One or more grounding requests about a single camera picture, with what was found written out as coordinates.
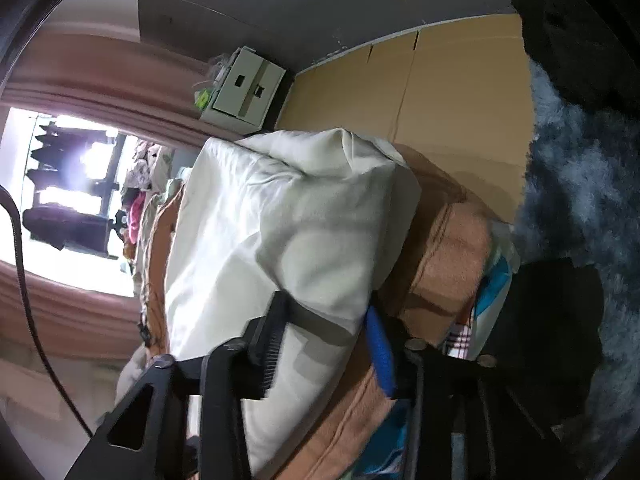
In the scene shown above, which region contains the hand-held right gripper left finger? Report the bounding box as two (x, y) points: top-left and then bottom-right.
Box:
(65, 290), (303, 480)

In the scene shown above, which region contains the pile of patterned clothes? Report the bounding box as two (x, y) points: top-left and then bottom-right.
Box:
(122, 140), (173, 193)

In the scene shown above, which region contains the pink plush toy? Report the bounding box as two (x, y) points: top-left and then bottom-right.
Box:
(125, 197), (148, 243)

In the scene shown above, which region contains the white nightstand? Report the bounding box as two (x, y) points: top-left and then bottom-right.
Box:
(200, 46), (287, 128)

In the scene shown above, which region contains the window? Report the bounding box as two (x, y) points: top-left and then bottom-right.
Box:
(0, 107), (166, 298)

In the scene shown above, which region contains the cream jacket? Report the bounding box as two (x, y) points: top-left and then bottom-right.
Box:
(164, 129), (422, 478)

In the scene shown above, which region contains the brown blanket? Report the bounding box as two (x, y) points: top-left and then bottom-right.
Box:
(135, 142), (501, 480)

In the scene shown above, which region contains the black fluffy cloth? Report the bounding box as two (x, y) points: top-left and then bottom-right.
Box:
(511, 0), (640, 116)

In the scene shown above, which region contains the dark cloth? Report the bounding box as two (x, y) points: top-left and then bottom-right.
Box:
(480, 257), (606, 441)

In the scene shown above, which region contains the grey plush toy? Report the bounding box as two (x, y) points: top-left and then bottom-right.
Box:
(116, 347), (166, 406)

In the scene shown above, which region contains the clear plastic packaging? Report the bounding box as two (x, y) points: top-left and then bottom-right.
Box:
(202, 55), (236, 86)

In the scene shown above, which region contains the dark hanging coat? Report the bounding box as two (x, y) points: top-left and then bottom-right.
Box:
(22, 205), (108, 251)

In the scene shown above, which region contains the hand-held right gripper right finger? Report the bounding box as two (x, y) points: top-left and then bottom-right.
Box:
(365, 305), (566, 480)

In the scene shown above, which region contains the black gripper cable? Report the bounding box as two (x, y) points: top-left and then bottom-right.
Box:
(0, 184), (96, 436)

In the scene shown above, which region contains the grey fluffy rug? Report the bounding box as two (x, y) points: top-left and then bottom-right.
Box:
(515, 57), (640, 480)

